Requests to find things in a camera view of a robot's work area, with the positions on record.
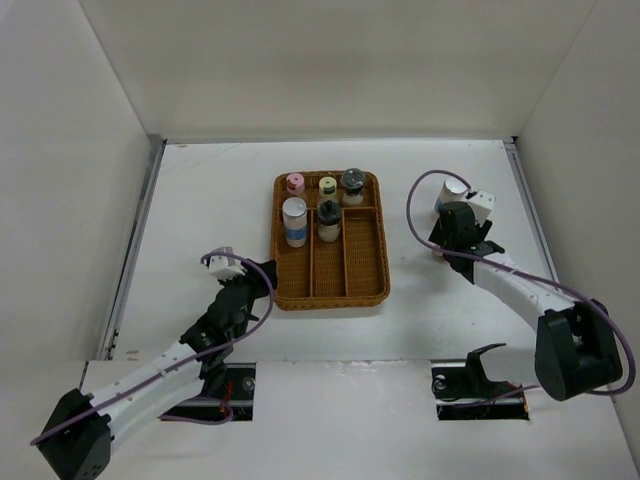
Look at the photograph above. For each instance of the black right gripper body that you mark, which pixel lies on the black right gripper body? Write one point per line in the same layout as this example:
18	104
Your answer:
438	237

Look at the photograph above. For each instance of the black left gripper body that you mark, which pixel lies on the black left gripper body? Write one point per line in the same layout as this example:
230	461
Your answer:
255	286

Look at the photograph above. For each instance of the silver cap blue label bottle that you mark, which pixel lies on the silver cap blue label bottle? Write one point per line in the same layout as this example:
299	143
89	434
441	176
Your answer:
294	213

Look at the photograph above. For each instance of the yellow cap spice bottle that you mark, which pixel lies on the yellow cap spice bottle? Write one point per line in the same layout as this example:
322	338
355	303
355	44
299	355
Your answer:
327	190

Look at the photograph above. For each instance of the pink cap spice bottle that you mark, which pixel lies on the pink cap spice bottle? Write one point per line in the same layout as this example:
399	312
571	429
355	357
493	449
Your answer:
295	185

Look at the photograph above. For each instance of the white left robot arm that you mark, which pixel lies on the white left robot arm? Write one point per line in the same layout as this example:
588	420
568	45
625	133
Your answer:
84	430

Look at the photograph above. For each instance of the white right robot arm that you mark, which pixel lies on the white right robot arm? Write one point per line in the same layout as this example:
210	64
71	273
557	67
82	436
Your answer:
575	350

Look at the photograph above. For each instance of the brown wicker tray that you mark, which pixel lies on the brown wicker tray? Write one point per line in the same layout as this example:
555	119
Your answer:
351	271

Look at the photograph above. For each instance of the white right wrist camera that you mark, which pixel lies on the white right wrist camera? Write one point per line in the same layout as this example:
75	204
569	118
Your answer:
482	203

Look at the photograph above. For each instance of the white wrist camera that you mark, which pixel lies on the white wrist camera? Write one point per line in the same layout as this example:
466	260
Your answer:
482	203
220	265

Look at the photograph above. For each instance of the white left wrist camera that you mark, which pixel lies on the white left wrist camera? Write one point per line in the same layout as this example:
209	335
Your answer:
220	265

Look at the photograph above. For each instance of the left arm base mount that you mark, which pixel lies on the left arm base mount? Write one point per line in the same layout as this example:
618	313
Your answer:
227	398

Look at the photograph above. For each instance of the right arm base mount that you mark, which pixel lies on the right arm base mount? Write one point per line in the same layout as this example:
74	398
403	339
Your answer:
463	391

